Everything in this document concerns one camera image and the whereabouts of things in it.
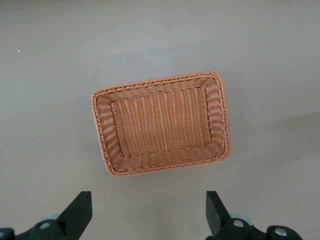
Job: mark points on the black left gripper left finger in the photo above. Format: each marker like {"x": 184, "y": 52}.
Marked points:
{"x": 75, "y": 215}

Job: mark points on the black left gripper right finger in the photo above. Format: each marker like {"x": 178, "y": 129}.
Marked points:
{"x": 217, "y": 215}

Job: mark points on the brown woven basket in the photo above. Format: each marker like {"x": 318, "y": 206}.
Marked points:
{"x": 160, "y": 125}

